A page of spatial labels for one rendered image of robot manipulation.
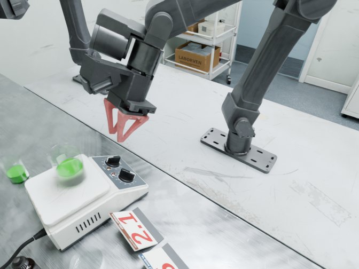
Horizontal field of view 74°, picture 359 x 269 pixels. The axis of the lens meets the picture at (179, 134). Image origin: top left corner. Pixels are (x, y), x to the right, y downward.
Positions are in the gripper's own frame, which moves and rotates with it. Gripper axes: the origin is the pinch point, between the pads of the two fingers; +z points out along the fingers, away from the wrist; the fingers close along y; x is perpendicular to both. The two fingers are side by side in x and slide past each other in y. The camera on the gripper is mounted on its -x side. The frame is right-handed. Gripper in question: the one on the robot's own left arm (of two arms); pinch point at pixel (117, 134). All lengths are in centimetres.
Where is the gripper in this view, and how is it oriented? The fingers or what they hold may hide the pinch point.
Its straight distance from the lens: 52.4
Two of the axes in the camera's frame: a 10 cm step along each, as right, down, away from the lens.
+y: 6.6, 5.0, -5.7
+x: 6.4, 0.3, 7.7
